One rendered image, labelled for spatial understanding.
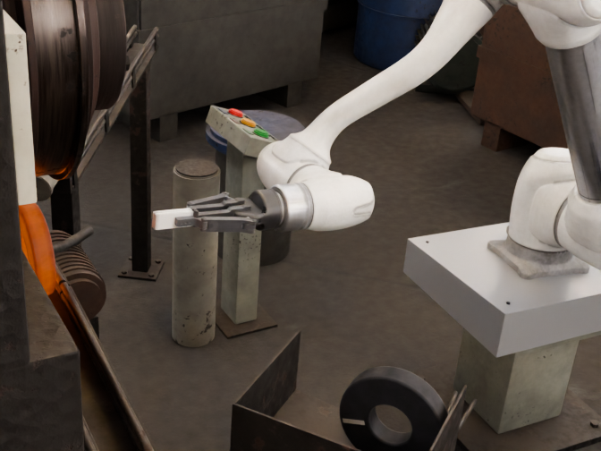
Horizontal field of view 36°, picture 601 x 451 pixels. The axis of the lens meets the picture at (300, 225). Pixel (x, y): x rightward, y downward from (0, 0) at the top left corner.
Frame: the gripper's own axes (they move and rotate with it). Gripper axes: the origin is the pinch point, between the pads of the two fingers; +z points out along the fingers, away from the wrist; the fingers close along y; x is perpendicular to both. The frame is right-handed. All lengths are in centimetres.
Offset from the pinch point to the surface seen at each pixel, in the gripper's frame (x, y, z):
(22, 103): 39, -47, 39
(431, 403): 0, -59, -13
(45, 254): -0.2, -7.2, 24.3
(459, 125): -57, 169, -215
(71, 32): 39, -22, 26
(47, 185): -8.2, 34.7, 11.9
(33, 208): 4.5, -0.5, 24.5
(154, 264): -71, 103, -43
